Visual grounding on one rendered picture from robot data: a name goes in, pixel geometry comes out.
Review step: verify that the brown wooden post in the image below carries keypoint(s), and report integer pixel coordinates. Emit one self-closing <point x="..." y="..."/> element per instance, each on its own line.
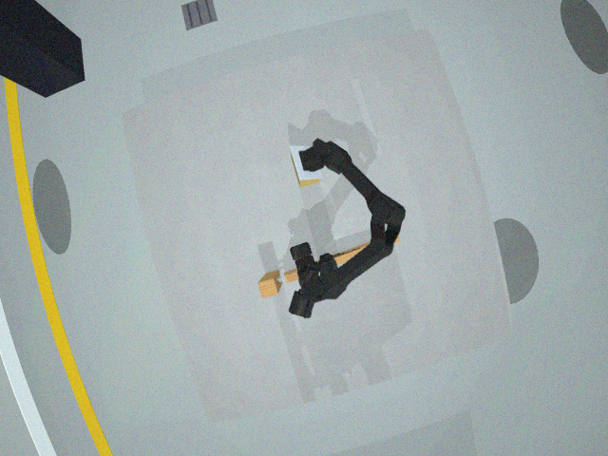
<point x="269" y="284"/>

